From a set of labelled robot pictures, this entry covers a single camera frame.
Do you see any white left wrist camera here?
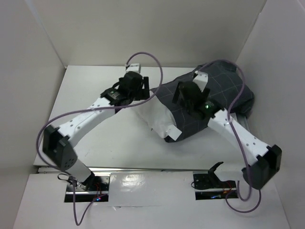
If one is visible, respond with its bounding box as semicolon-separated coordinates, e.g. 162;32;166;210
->
125;63;141;74

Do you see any white pillow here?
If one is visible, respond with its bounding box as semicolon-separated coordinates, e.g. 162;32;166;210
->
132;96;182;141

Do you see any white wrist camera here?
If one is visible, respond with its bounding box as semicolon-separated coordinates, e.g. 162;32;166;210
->
193;71;208;91
125;63;141;74

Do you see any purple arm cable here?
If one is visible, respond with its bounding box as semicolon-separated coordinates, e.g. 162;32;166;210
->
37;51;163;226
195;59;262;213

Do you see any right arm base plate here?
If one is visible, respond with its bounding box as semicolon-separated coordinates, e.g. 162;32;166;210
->
191;162;238;200

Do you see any aluminium front rail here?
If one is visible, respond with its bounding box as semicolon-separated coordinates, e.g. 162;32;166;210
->
38;167;208;174

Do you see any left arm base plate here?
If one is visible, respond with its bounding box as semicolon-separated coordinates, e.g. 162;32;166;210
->
75;176;110;203

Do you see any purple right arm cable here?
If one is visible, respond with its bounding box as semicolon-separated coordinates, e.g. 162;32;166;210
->
195;59;262;213

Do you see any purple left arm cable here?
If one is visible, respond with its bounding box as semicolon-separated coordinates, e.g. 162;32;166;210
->
37;51;163;226

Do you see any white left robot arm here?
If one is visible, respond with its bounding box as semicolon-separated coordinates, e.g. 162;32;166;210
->
42;71;150;190

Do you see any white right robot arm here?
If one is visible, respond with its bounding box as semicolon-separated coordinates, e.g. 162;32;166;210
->
173;82;282;190

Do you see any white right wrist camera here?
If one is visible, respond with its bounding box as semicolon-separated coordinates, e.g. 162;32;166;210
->
193;71;208;91

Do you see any dark grey checked pillowcase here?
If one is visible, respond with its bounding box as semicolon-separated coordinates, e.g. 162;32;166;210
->
151;60;254;142

